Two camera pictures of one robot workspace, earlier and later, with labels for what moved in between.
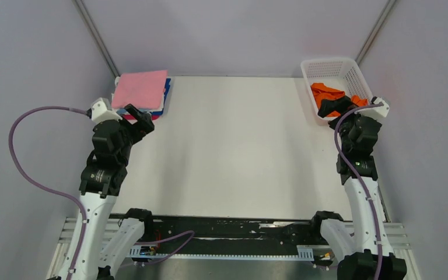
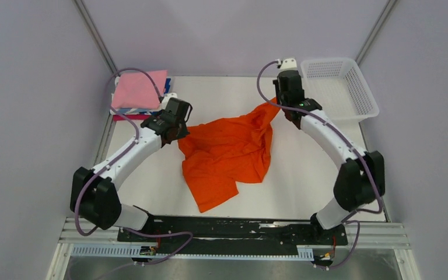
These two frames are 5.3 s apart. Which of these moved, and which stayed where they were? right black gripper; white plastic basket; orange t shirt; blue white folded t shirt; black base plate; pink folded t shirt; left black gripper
Moved: right black gripper; orange t shirt; left black gripper
Stayed: black base plate; blue white folded t shirt; white plastic basket; pink folded t shirt
